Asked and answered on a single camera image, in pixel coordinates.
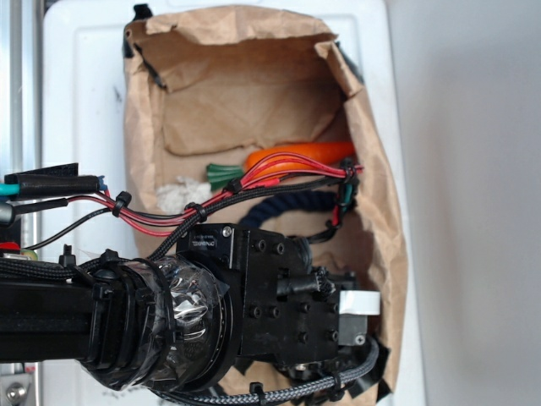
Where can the orange toy carrot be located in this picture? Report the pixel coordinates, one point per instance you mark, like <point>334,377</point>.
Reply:
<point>281,159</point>

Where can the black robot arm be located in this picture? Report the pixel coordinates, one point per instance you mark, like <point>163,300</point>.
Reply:
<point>177,325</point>

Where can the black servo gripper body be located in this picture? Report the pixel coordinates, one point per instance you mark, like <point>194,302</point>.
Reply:
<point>278,307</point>

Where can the crumpled white paper ball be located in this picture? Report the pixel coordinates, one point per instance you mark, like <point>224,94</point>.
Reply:
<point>172,198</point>

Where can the aluminium extrusion rail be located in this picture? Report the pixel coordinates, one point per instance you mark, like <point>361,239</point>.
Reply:
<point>21,28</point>

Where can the brown paper bag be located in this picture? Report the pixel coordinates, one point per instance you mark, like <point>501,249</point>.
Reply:
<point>213,85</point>

